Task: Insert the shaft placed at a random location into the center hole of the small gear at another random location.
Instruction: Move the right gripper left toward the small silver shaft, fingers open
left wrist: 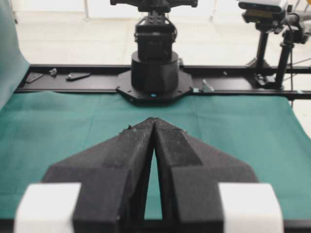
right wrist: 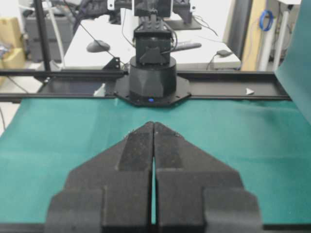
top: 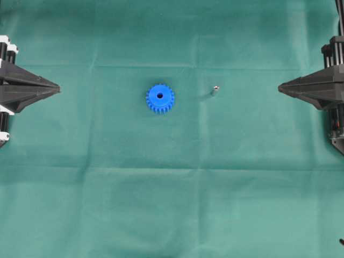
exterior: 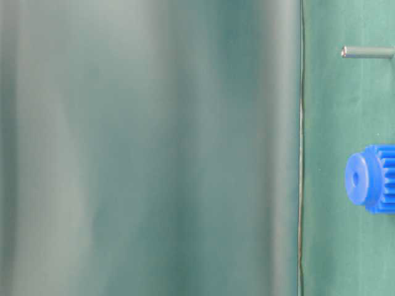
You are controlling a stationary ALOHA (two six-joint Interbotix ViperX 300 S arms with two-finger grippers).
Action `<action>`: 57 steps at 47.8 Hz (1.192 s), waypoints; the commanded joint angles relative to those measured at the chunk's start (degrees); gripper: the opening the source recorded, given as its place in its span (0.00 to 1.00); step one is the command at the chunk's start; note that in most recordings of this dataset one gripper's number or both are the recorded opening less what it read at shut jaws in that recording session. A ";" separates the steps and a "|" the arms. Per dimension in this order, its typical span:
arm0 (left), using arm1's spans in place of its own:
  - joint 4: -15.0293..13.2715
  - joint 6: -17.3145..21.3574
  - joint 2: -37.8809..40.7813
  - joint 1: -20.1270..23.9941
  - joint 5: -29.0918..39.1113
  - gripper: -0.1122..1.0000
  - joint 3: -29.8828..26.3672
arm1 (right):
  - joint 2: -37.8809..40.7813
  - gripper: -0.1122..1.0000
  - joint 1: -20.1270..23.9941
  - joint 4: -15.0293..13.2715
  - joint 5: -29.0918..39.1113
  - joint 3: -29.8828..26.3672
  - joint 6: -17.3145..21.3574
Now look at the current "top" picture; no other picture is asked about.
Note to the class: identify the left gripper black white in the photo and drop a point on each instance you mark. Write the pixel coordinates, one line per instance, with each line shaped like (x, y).
(27, 87)

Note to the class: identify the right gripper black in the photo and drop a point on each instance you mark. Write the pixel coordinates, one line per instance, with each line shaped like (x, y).
(331, 100)

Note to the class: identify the blue plastic gear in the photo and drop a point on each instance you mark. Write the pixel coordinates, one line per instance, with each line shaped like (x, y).
(160, 98)

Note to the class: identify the green table cloth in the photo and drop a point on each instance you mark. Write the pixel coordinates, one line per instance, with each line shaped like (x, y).
(93, 172)

